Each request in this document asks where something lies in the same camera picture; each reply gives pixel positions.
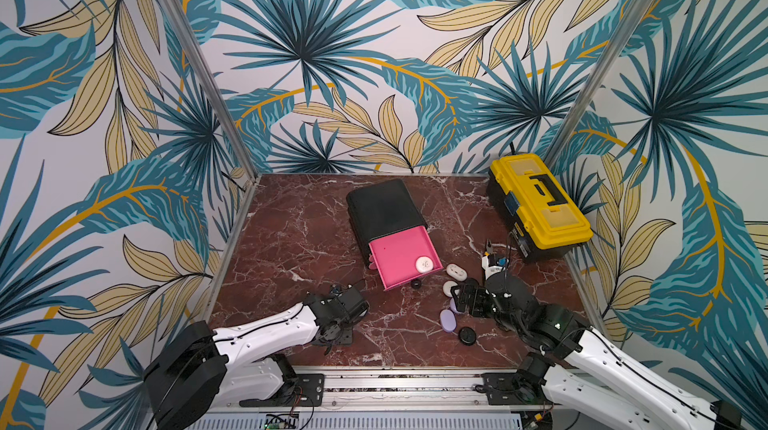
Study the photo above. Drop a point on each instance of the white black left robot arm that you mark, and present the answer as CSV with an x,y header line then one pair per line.
x,y
244,366

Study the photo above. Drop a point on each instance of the black pink drawer cabinet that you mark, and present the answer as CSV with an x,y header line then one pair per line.
x,y
380,210

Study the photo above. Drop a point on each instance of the pink top drawer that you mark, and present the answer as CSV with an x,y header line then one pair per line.
x,y
394,256

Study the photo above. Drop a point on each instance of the purple oval earphone case right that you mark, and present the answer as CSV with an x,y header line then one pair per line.
x,y
448,320

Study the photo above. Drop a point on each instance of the yellow black toolbox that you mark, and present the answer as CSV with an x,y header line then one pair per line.
x,y
544,221

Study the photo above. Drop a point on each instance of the white round earphone case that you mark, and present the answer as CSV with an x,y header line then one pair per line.
x,y
424,265
448,287

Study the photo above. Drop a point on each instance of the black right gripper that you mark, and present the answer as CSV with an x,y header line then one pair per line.
x,y
466,297

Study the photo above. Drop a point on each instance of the purple round earphone case right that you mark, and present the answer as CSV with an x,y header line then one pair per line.
x,y
453,307

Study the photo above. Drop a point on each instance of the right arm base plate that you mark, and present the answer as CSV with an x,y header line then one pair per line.
x,y
509,388

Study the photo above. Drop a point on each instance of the aluminium front rail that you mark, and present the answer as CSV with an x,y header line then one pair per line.
x,y
403,389

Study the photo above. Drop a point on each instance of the black round earphone case front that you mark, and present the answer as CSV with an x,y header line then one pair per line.
x,y
467,336

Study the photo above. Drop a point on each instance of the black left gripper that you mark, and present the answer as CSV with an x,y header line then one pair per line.
x,y
347,338

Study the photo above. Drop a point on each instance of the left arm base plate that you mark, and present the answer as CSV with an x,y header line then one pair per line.
x,y
304,390

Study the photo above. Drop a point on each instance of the white oval earphone case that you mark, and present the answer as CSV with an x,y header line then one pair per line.
x,y
456,272

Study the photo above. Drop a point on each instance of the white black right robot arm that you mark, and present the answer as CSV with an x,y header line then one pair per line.
x,y
570,363

